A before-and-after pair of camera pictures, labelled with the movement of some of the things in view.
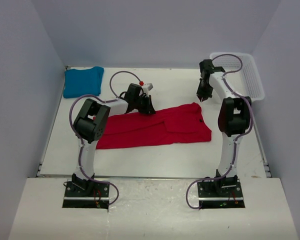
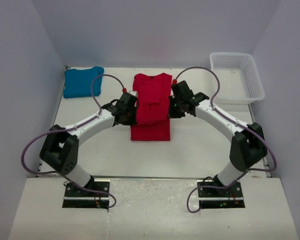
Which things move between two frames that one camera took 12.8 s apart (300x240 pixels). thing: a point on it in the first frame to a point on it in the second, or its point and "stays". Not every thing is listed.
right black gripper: x=202 y=95 to x=172 y=114
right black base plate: x=222 y=192 stays
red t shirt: x=185 y=123 to x=153 y=123
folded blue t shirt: x=79 y=82 stays
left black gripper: x=148 y=109 to x=133 y=121
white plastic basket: x=247 y=82 stays
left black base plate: x=86 y=194 stays
